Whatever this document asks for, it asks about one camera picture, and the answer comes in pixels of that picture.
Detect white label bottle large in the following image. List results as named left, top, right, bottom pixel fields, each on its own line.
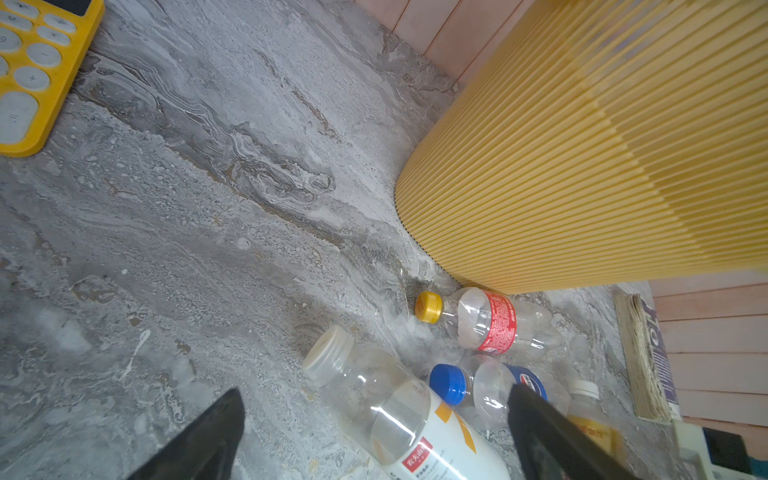
left=302, top=325, right=510, bottom=479

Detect red yellow label tea bottle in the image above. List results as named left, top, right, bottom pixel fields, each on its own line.
left=566, top=379, right=627, bottom=467

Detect yellow slatted waste bin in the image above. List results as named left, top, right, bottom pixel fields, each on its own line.
left=394, top=1, right=767, bottom=294

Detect yellow calculator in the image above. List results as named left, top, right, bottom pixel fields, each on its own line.
left=1, top=0, right=106, bottom=157

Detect red label bottle yellow cap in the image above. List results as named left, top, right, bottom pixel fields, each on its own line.
left=414, top=287, right=564, bottom=358

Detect pepsi bottle blue cap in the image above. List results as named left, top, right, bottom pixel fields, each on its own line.
left=428, top=354, right=570, bottom=432

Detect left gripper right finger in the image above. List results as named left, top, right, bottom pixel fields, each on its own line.
left=508, top=385, right=634, bottom=480

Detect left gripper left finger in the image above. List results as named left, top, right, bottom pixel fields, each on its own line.
left=128, top=388, right=245, bottom=479

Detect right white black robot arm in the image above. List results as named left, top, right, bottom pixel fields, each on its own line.
left=673, top=421, right=767, bottom=480

